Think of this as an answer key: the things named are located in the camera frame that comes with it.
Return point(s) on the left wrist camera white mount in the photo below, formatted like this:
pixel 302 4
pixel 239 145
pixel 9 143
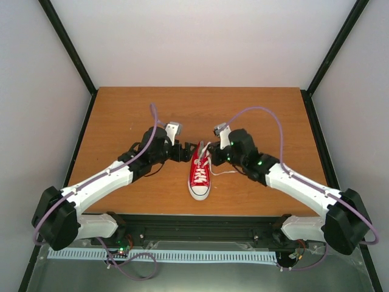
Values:
pixel 173 129

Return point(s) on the black aluminium frame base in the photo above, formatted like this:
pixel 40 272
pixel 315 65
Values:
pixel 265 233

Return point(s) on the black frame post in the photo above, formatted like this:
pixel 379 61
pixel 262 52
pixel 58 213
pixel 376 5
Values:
pixel 68 45
pixel 345 30

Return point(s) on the white shoelace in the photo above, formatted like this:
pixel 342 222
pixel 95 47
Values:
pixel 201 168

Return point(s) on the left black frame post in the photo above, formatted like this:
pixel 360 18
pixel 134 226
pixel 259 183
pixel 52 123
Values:
pixel 68 45

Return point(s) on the red canvas sneaker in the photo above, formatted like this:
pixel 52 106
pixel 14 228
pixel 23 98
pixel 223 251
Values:
pixel 197 192

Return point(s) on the right black frame post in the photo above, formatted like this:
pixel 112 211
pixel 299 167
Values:
pixel 345 30

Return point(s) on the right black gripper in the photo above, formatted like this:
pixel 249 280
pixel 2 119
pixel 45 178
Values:
pixel 214 152

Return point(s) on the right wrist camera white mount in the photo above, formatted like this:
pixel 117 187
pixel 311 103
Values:
pixel 222 131

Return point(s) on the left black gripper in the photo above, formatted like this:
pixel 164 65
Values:
pixel 186 157

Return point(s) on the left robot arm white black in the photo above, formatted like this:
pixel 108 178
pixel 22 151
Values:
pixel 60 217

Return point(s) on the green lit circuit board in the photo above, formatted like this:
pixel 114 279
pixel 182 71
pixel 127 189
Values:
pixel 125 245

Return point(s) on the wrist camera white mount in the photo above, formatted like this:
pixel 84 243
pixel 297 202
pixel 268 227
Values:
pixel 222 131
pixel 173 129

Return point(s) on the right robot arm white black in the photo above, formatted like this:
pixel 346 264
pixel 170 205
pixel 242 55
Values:
pixel 341 218

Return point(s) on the light blue cable duct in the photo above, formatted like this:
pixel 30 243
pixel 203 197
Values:
pixel 174 256

